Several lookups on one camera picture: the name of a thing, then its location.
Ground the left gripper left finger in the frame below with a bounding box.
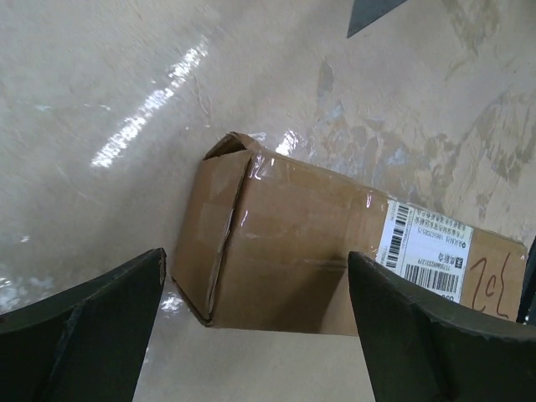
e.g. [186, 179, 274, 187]
[1, 248, 166, 401]

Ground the brown cardboard express box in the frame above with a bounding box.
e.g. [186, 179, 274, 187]
[171, 132, 527, 336]

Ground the yellow utility knife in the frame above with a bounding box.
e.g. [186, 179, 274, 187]
[347, 0, 406, 39]

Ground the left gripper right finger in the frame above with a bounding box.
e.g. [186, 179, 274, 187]
[348, 252, 535, 401]

